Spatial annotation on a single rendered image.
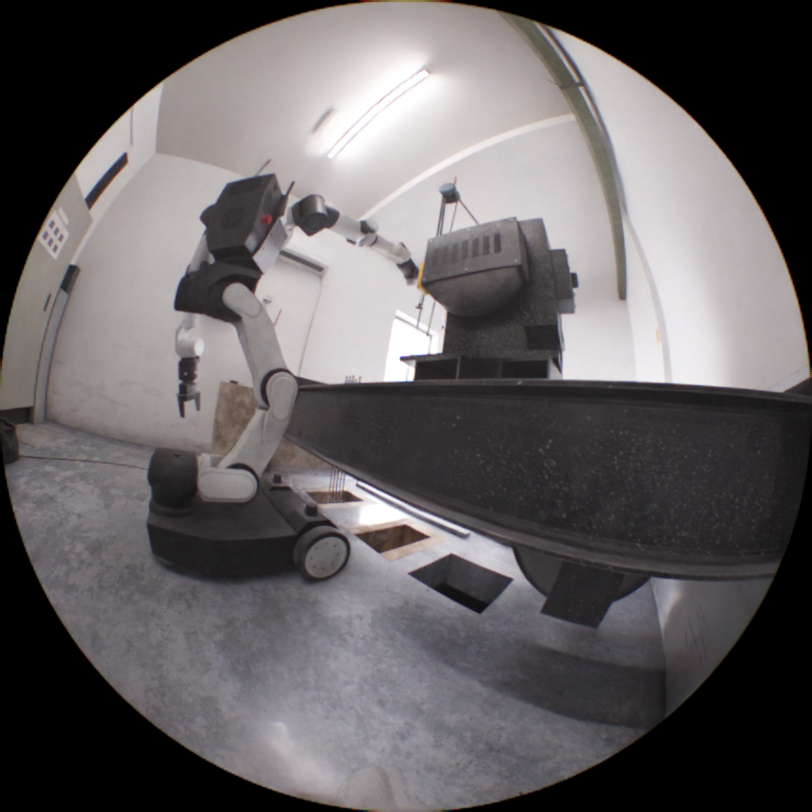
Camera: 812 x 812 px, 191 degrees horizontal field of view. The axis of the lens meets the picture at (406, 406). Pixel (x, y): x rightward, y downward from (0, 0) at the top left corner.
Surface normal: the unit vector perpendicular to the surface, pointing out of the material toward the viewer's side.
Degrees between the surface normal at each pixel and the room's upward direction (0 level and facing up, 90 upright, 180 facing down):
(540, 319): 90
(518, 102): 180
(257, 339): 112
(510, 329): 90
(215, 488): 90
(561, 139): 180
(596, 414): 90
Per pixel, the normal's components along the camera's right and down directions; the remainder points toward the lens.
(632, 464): -0.70, -0.17
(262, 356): 0.75, 0.07
